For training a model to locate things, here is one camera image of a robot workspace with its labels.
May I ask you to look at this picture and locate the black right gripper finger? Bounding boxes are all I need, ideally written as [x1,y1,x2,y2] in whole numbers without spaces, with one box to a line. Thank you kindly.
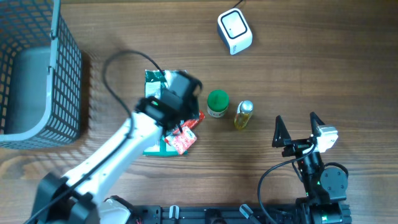
[272,115,292,147]
[310,112,325,136]

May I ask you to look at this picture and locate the red coffee stick sachet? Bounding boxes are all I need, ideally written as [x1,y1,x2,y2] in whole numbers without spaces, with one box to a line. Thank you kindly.
[182,110,205,130]

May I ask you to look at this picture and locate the green 3M sponge packet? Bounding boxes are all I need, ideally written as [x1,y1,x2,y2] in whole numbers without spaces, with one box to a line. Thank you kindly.
[143,70,180,157]

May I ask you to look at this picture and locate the pink Kleenex tissue pack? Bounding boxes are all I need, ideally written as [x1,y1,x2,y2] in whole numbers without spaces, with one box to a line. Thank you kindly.
[165,127,197,155]

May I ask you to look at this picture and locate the green lid small jar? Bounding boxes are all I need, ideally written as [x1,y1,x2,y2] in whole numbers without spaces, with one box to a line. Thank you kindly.
[207,90,229,118]

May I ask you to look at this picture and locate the yellow oil bottle silver cap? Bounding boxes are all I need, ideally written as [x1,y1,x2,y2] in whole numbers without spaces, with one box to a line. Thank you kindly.
[234,100,254,129]

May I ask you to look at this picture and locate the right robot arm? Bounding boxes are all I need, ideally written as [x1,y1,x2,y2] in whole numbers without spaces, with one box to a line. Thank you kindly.
[272,112,352,223]

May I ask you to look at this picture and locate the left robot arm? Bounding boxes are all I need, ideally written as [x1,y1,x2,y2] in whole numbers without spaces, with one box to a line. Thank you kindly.
[27,70,203,223]

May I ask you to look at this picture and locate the white barcode scanner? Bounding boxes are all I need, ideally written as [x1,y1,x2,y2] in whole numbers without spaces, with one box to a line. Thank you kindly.
[217,7,253,55]

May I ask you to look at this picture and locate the dark grey mesh basket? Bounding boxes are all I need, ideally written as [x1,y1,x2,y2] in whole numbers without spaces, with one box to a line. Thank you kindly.
[1,1,83,149]

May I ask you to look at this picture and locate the black right camera cable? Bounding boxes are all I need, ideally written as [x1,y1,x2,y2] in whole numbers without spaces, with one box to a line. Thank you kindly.
[257,142,318,224]

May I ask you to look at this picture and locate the black camera cable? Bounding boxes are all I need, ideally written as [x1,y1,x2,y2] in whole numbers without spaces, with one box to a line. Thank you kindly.
[257,142,318,224]
[24,49,167,224]

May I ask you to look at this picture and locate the black left camera cable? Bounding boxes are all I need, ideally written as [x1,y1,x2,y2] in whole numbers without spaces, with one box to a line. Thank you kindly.
[24,49,167,224]

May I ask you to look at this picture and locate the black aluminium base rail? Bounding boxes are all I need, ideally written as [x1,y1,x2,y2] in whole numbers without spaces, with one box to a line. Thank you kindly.
[124,203,353,224]

